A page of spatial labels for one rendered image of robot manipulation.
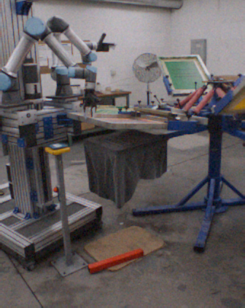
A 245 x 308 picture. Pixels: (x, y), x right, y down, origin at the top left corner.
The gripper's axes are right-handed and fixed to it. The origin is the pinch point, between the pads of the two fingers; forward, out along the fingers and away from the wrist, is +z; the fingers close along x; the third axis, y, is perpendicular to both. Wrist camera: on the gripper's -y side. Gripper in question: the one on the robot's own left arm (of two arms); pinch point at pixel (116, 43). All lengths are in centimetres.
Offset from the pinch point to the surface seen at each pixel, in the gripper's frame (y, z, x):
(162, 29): 0, 306, -388
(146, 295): 150, -42, 142
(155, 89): 139, 282, -364
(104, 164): 76, -48, 85
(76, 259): 157, -71, 83
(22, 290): 156, -116, 97
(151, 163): 76, -16, 96
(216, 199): 148, 83, 72
